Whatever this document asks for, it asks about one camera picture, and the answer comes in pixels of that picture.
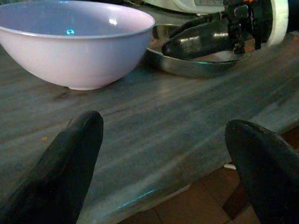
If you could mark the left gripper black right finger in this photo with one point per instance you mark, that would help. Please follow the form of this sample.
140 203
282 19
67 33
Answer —
268 175

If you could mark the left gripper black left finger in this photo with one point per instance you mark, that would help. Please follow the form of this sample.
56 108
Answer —
58 175

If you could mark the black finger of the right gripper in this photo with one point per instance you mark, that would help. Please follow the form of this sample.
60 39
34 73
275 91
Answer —
198 23
198 43

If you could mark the round metal plate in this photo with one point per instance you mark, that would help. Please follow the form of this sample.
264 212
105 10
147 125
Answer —
187 68

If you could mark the small purple plastic bowl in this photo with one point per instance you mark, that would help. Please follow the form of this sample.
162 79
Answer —
70 58

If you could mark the grey top wooden table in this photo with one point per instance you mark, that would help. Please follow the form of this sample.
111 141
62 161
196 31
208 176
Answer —
163 116

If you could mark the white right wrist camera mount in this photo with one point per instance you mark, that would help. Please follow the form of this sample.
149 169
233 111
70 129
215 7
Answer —
279 21

